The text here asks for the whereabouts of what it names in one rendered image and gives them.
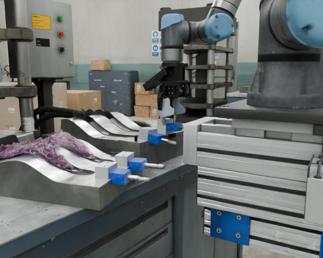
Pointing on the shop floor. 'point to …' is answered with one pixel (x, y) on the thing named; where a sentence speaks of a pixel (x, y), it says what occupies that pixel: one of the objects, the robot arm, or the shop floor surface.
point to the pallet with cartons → (84, 100)
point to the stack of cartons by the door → (145, 102)
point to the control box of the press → (45, 49)
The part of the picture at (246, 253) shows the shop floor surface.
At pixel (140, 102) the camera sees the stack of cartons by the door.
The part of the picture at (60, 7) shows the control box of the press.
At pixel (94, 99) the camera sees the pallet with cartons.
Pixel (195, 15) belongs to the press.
